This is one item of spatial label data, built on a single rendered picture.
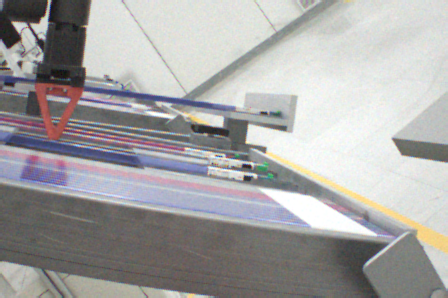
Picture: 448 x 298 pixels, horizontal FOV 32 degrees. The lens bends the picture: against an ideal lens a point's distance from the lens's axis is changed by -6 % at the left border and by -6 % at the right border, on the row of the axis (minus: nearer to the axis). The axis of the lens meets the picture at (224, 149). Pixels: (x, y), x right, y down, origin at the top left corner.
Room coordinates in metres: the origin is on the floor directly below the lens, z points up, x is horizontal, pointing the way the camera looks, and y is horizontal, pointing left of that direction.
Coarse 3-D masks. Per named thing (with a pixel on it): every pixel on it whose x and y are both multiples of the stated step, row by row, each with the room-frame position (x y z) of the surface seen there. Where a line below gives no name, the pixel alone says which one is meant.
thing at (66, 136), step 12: (24, 132) 1.06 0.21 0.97; (36, 132) 1.06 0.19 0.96; (84, 144) 1.06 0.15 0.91; (96, 144) 1.06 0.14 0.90; (108, 144) 1.06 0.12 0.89; (120, 144) 1.07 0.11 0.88; (132, 144) 1.07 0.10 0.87; (168, 156) 1.07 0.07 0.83; (180, 156) 1.07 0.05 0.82; (192, 156) 1.07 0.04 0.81; (204, 156) 1.07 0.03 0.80; (264, 168) 1.08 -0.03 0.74
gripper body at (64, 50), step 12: (48, 24) 1.06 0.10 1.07; (48, 36) 1.05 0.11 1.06; (60, 36) 1.04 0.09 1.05; (72, 36) 1.05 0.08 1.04; (84, 36) 1.06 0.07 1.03; (48, 48) 1.05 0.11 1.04; (60, 48) 1.04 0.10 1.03; (72, 48) 1.05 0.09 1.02; (84, 48) 1.07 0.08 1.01; (48, 60) 1.05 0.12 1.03; (60, 60) 1.04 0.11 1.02; (72, 60) 1.05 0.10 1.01; (48, 72) 1.02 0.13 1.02; (60, 72) 1.06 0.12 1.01; (72, 72) 1.02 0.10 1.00; (84, 72) 1.02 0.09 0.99
